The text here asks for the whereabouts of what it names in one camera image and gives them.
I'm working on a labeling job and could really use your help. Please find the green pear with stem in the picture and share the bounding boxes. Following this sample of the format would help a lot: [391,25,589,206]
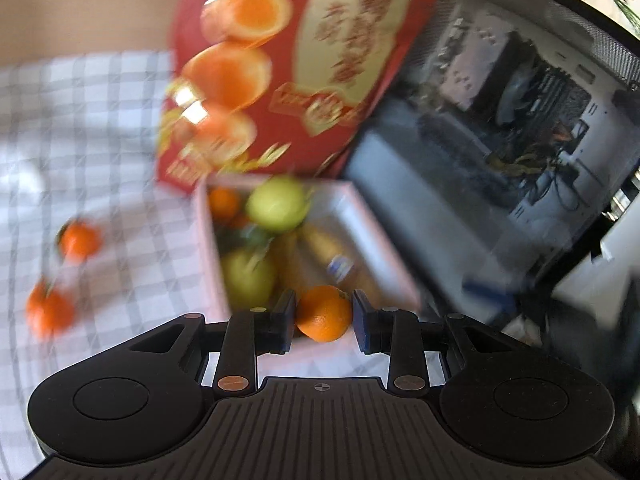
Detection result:
[220,248,277,311]

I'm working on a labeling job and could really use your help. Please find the orange mandarin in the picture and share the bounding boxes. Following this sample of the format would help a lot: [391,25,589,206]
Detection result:
[295,285,352,342]
[26,280,75,339]
[56,219,102,263]

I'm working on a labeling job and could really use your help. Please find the spotted yellow banana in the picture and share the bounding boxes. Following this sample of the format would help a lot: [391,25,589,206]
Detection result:
[298,222,383,307]

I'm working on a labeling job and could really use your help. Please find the black computer case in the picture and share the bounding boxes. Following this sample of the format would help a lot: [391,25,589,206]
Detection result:
[344,0,639,318]

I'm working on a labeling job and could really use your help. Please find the white grid tablecloth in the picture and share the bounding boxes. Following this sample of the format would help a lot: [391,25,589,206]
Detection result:
[1,51,214,479]

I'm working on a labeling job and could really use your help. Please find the red egg gift box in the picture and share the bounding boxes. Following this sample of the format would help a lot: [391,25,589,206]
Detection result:
[156,0,436,192]

